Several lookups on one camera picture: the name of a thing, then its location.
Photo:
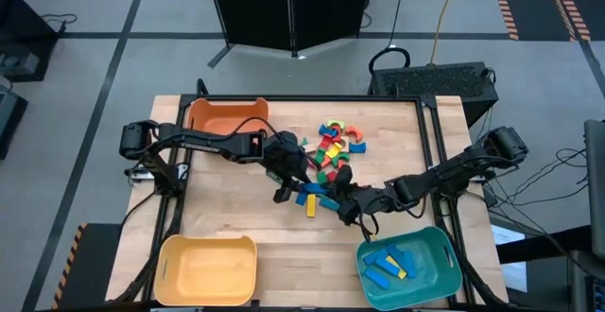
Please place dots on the black perforated computer case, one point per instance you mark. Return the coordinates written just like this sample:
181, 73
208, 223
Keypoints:
435, 82

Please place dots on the black folding partition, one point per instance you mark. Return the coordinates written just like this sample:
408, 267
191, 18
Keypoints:
264, 9

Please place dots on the small red block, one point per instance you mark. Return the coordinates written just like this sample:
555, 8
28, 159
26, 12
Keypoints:
336, 129

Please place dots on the orange plastic bin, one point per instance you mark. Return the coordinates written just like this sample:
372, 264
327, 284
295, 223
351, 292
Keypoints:
222, 113

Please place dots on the black equipment box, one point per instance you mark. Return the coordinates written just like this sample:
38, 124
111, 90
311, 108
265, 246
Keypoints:
12, 123

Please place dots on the yellow plastic bin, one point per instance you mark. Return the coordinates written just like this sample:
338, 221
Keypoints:
205, 272

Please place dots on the white paper sheet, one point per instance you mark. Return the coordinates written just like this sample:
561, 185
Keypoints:
513, 274

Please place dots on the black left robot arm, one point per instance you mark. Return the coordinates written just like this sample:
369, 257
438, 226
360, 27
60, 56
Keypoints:
198, 142

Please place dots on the long blue block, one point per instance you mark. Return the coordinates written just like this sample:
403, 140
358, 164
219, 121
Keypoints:
407, 262
376, 278
375, 256
386, 265
316, 188

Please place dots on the small orange block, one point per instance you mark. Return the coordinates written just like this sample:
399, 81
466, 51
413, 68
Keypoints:
341, 164

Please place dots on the red arch block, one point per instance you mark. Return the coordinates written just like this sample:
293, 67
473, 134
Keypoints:
325, 142

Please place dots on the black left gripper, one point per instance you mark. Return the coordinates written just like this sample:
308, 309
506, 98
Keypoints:
283, 156

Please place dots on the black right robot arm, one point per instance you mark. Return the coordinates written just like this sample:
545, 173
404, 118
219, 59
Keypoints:
472, 165

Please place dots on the black equipment table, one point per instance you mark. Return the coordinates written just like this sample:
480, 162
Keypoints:
23, 28

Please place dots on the long teal block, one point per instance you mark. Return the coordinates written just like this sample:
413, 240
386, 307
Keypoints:
328, 203

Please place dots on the black equipment case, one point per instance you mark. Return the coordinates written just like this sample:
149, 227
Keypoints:
588, 283

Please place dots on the long green block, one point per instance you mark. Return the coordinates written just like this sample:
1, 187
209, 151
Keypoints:
272, 176

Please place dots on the natural wood block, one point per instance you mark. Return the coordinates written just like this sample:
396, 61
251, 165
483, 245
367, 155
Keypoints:
310, 148
344, 143

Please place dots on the black metal beam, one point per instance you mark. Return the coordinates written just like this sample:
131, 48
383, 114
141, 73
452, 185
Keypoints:
543, 246

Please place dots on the black aluminium table frame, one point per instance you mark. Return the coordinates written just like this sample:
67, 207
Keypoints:
302, 98

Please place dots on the long yellow block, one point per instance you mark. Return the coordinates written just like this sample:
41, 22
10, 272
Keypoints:
401, 272
310, 205

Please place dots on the black hazard-striped floor mat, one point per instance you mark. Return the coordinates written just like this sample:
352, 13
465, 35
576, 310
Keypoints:
524, 0
94, 265

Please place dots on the light green arch block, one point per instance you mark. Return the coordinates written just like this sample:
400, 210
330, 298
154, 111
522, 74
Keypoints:
334, 122

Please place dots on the blue arch block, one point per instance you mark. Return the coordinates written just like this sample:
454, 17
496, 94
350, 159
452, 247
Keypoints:
326, 131
357, 149

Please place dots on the dark monitor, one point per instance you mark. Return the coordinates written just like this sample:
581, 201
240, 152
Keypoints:
596, 184

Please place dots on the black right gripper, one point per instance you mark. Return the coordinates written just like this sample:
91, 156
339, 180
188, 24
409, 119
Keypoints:
371, 198

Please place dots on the teal plastic bin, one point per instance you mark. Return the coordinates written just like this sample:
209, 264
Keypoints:
435, 279

